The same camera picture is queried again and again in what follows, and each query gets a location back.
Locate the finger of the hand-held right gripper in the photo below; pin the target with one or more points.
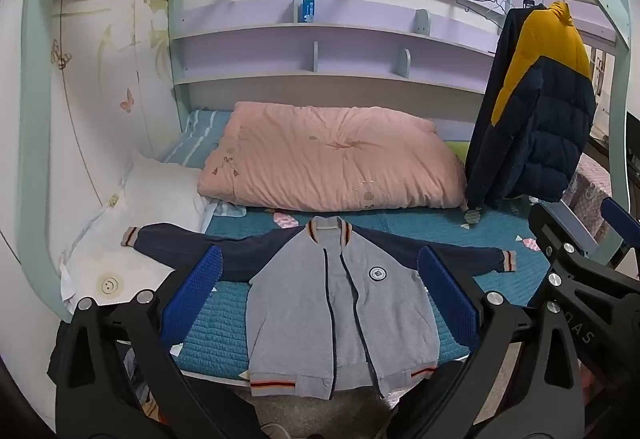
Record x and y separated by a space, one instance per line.
617 219
560 264

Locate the purple wall shelf unit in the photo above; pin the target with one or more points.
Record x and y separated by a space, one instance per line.
350 59

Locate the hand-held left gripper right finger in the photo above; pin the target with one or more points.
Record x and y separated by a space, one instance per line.
450 299

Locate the blue striped sheet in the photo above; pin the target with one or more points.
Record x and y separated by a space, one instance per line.
200 139

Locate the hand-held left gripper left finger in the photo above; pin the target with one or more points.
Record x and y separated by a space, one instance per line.
192 294

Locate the teal quilted bedspread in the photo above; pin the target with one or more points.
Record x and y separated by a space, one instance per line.
220 319

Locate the mint green bed frame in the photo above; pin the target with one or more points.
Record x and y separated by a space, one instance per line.
37 69

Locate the white pillow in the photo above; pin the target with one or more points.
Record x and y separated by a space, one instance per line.
140 229

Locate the white painted wardrobe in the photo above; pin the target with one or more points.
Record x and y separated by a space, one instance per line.
100 94

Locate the pink patterned cloth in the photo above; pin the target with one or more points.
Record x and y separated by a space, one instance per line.
592 199

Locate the small blue box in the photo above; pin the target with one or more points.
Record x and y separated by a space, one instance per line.
307 10

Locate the green cushion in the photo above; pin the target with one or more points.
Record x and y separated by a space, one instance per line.
457 150

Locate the navy and yellow puffer jacket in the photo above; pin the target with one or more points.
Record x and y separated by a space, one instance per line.
545 129

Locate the grey and navy jacket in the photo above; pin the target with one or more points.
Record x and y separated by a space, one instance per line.
300 309

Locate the pink duvet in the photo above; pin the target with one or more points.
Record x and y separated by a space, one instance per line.
325 154

